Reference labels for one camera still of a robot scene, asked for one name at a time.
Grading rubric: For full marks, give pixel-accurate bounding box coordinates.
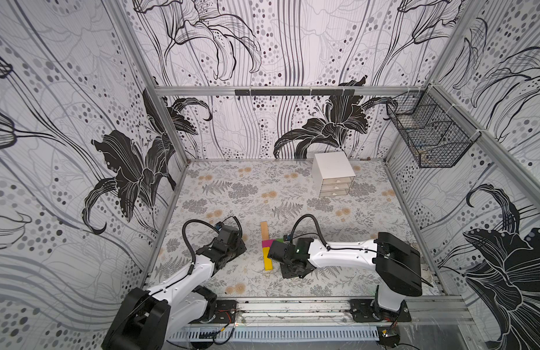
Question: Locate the wooden building block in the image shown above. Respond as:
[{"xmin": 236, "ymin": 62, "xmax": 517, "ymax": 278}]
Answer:
[{"xmin": 261, "ymin": 222, "xmax": 269, "ymax": 242}]

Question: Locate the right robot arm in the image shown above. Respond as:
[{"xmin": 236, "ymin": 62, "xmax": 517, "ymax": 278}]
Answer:
[{"xmin": 266, "ymin": 232, "xmax": 424, "ymax": 319}]

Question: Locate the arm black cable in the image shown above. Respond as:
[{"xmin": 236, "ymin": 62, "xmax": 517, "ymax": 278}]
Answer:
[
  {"xmin": 181, "ymin": 218, "xmax": 220, "ymax": 265},
  {"xmin": 289, "ymin": 213, "xmax": 330, "ymax": 250}
]

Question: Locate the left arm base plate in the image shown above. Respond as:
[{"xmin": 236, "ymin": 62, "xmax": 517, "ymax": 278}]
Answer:
[{"xmin": 197, "ymin": 300, "xmax": 238, "ymax": 325}]

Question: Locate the pink building block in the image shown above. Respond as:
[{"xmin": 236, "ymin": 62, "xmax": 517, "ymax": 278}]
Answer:
[{"xmin": 262, "ymin": 239, "xmax": 274, "ymax": 248}]

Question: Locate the black wire basket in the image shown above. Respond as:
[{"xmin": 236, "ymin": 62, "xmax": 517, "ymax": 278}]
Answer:
[{"xmin": 386, "ymin": 91, "xmax": 481, "ymax": 169}]

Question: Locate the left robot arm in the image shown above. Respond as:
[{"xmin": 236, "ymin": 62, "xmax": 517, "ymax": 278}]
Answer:
[{"xmin": 101, "ymin": 216, "xmax": 246, "ymax": 349}]

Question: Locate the small electronics board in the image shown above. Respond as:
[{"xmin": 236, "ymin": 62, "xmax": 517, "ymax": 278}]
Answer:
[{"xmin": 377, "ymin": 327, "xmax": 401, "ymax": 349}]

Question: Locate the black wall bar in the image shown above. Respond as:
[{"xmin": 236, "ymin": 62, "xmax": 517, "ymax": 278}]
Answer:
[{"xmin": 234, "ymin": 88, "xmax": 355, "ymax": 96}]

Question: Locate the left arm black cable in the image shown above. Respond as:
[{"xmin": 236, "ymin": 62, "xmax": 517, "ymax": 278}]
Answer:
[{"xmin": 181, "ymin": 218, "xmax": 220, "ymax": 265}]

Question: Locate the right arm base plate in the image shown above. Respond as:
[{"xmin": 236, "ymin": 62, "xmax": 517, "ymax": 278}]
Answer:
[{"xmin": 349, "ymin": 298, "xmax": 411, "ymax": 323}]

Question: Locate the white drawer cabinet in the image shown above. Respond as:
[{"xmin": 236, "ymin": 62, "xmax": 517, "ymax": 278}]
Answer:
[{"xmin": 312, "ymin": 152, "xmax": 355, "ymax": 197}]

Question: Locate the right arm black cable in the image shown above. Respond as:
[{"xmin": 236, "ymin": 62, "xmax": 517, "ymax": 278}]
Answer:
[{"xmin": 289, "ymin": 213, "xmax": 330, "ymax": 250}]

